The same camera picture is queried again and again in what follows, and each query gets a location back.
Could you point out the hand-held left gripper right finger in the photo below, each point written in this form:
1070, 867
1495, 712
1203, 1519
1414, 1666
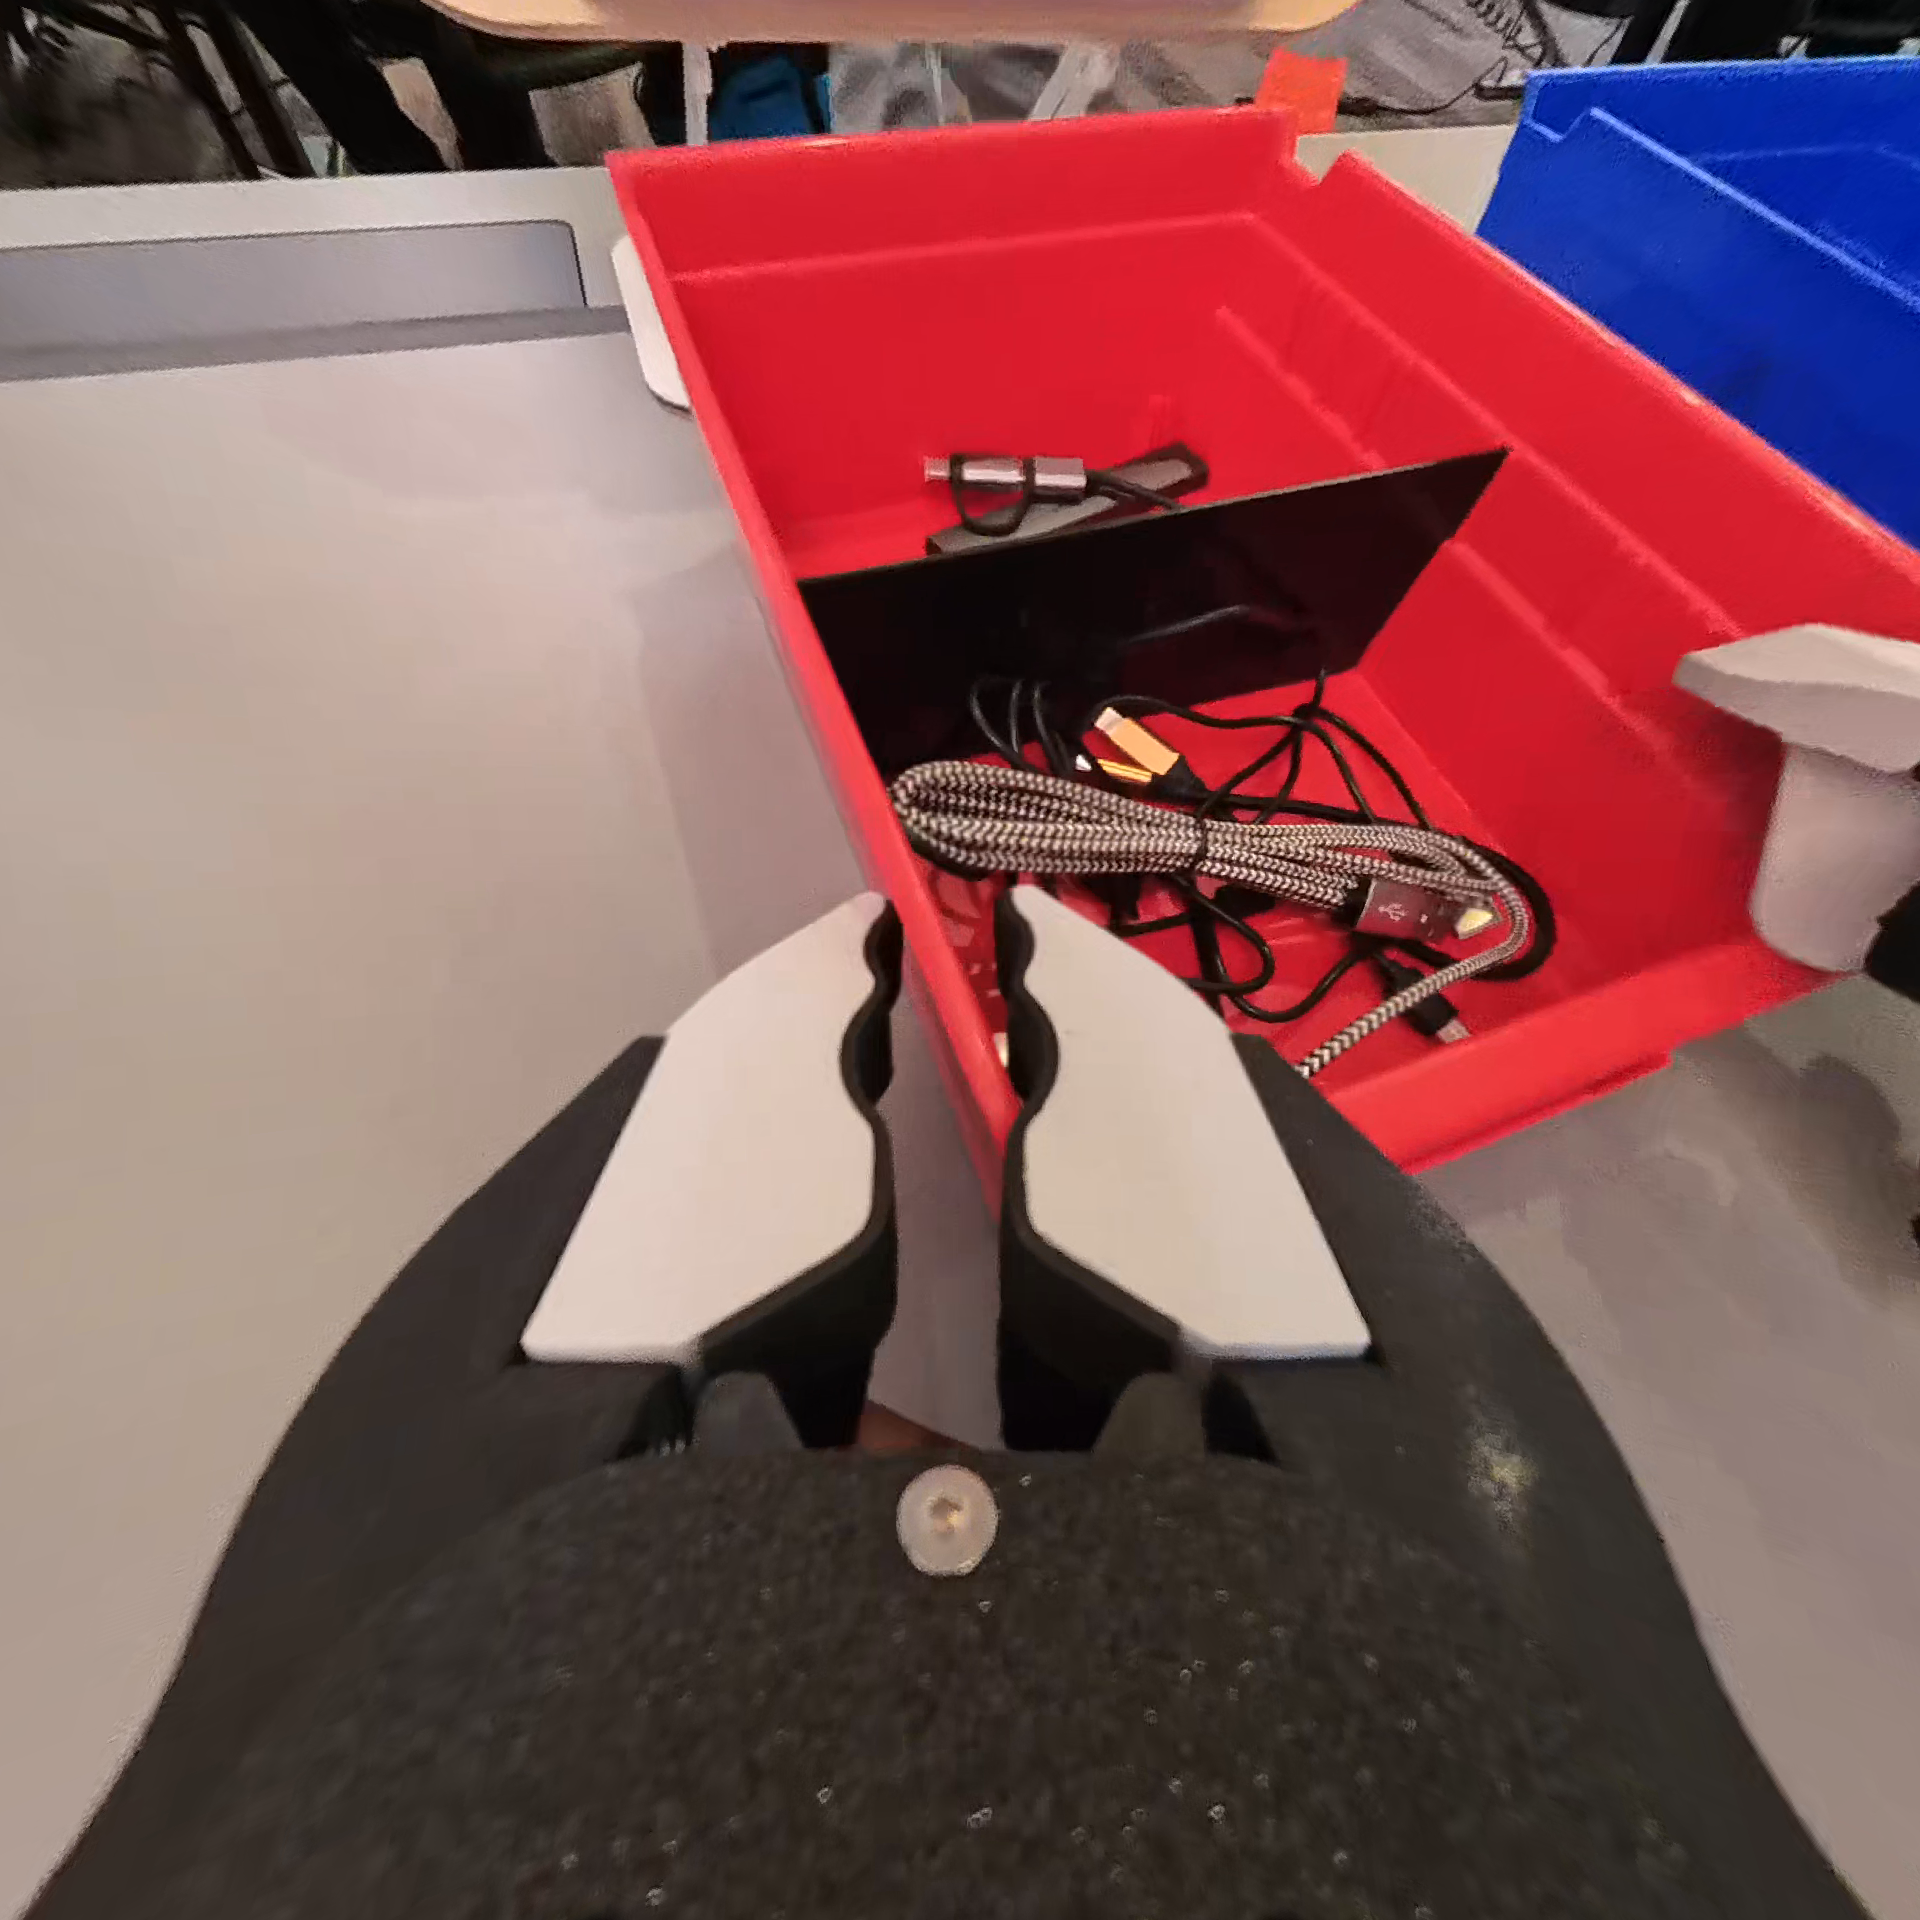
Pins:
1186, 1184

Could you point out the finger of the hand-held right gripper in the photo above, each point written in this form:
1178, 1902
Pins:
1815, 690

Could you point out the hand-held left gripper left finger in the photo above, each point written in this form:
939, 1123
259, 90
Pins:
721, 1184

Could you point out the blue plastic bin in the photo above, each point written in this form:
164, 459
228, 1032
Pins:
1725, 298

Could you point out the dark grey usb hub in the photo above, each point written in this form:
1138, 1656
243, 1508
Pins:
1005, 474

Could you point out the red plastic bin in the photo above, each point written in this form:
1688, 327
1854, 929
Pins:
1051, 328

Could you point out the black bin divider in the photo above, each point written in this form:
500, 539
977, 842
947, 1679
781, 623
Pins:
1125, 601

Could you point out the orange traffic cone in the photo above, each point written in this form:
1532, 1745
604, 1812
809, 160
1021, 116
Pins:
1307, 90

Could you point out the white folding stand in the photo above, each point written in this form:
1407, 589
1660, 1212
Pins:
653, 328

